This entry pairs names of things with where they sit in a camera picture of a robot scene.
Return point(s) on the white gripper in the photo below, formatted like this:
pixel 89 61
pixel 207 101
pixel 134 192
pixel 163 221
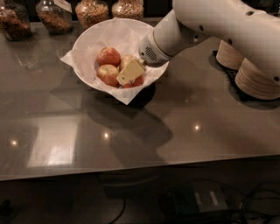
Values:
pixel 149 52

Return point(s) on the red apple with sticker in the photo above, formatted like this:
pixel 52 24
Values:
pixel 139 81

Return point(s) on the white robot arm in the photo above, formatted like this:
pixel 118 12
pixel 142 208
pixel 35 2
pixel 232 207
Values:
pixel 253 33

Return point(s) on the yellow-green apple top right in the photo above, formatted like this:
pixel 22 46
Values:
pixel 125 60

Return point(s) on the red-yellow apple bottom left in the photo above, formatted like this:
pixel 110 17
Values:
pixel 107 74

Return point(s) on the red apple top left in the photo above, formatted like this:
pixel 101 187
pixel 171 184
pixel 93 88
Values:
pixel 108 55

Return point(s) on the white bowl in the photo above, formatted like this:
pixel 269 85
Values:
pixel 84 49

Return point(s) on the white paper liner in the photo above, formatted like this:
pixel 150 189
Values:
pixel 122 35

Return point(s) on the glass jar of grains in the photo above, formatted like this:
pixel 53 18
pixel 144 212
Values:
pixel 132 9

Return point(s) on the glass jar of cereal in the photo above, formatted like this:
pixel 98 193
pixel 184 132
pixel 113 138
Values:
pixel 91 12

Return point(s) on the glass jar with label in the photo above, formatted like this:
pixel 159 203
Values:
pixel 54 17

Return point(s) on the rear stack of paper bowls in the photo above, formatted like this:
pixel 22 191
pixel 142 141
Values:
pixel 228 57

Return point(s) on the black rubber mat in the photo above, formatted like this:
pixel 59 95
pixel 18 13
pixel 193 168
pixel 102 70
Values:
pixel 233 89

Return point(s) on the glass jar far left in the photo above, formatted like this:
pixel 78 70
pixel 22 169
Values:
pixel 14 22

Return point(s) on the black power box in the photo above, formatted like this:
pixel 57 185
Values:
pixel 199 201

